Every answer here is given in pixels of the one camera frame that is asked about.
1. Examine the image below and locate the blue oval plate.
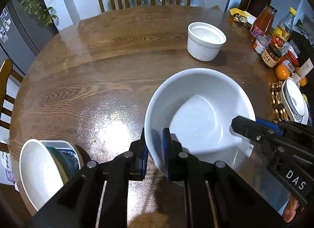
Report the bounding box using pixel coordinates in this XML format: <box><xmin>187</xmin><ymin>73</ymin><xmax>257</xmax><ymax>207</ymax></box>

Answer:
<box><xmin>46</xmin><ymin>146</ymin><xmax>76</xmax><ymax>184</ymax></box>

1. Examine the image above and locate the large white bowl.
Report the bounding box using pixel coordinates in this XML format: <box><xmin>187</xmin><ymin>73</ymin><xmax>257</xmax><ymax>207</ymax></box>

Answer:
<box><xmin>144</xmin><ymin>68</ymin><xmax>256</xmax><ymax>174</ymax></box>

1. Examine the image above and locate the medium white bowl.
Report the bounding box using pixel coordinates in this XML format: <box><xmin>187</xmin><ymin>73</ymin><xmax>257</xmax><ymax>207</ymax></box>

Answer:
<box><xmin>18</xmin><ymin>138</ymin><xmax>71</xmax><ymax>212</ymax></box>

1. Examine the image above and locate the small white ramekin bowl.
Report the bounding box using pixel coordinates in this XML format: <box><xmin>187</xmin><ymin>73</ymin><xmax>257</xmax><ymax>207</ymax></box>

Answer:
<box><xmin>187</xmin><ymin>22</ymin><xmax>227</xmax><ymax>62</ymax></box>

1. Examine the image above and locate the person's right hand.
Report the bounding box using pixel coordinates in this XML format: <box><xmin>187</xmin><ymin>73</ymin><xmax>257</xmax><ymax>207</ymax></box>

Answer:
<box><xmin>282</xmin><ymin>194</ymin><xmax>300</xmax><ymax>223</ymax></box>

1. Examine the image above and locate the wooden bead trivet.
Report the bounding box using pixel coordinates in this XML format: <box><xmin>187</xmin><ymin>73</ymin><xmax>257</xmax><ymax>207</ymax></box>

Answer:
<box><xmin>270</xmin><ymin>80</ymin><xmax>288</xmax><ymax>121</ymax></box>

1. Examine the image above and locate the blue rimmed white dish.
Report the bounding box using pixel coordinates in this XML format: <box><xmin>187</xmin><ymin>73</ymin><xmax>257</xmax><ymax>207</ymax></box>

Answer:
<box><xmin>280</xmin><ymin>77</ymin><xmax>309</xmax><ymax>124</ymax></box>

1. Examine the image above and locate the blue patterned white plate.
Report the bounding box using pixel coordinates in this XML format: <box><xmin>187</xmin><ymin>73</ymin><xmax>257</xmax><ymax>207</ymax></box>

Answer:
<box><xmin>58</xmin><ymin>148</ymin><xmax>80</xmax><ymax>172</ymax></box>

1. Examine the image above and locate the orange tangerine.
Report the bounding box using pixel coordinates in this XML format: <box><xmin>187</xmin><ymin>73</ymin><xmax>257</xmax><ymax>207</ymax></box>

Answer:
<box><xmin>299</xmin><ymin>77</ymin><xmax>308</xmax><ymax>87</ymax></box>
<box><xmin>275</xmin><ymin>64</ymin><xmax>290</xmax><ymax>81</ymax></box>

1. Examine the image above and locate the white rectangular dish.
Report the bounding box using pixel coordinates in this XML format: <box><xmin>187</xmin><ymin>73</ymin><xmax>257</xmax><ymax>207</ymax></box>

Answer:
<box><xmin>40</xmin><ymin>140</ymin><xmax>85</xmax><ymax>167</ymax></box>

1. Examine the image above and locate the red lid chili jar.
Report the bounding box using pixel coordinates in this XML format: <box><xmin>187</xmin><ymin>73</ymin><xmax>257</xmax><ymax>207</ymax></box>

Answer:
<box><xmin>278</xmin><ymin>50</ymin><xmax>299</xmax><ymax>73</ymax></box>

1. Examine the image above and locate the dark lid brown jar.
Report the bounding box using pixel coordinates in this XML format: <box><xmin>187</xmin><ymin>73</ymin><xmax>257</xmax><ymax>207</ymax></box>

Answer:
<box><xmin>261</xmin><ymin>44</ymin><xmax>282</xmax><ymax>68</ymax></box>

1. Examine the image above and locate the small white lid jar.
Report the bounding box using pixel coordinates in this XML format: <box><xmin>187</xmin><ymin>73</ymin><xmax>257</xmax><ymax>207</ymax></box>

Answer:
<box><xmin>253</xmin><ymin>35</ymin><xmax>270</xmax><ymax>54</ymax></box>

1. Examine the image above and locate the yellow cap oil bottle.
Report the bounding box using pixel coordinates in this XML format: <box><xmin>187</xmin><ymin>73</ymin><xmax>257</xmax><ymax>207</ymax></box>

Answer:
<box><xmin>270</xmin><ymin>7</ymin><xmax>297</xmax><ymax>49</ymax></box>

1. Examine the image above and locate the red sauce glass bottle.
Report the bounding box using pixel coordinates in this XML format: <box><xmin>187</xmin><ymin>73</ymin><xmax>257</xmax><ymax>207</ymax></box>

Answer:
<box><xmin>248</xmin><ymin>4</ymin><xmax>277</xmax><ymax>42</ymax></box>

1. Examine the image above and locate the yellow snack packet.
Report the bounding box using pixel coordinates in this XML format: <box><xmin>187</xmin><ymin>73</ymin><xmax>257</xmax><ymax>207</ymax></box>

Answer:
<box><xmin>229</xmin><ymin>8</ymin><xmax>256</xmax><ymax>28</ymax></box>

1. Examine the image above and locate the left side wooden chair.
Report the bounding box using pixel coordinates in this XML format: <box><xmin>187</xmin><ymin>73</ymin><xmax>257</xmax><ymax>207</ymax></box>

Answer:
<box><xmin>0</xmin><ymin>59</ymin><xmax>24</xmax><ymax>154</ymax></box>

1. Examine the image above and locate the grey refrigerator with magnets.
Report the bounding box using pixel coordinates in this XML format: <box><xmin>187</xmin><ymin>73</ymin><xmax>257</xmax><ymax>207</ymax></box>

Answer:
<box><xmin>1</xmin><ymin>0</ymin><xmax>58</xmax><ymax>76</ymax></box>

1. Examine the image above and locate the hanging green vine plant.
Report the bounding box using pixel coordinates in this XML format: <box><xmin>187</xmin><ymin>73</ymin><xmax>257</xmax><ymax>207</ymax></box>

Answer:
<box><xmin>16</xmin><ymin>0</ymin><xmax>58</xmax><ymax>26</ymax></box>

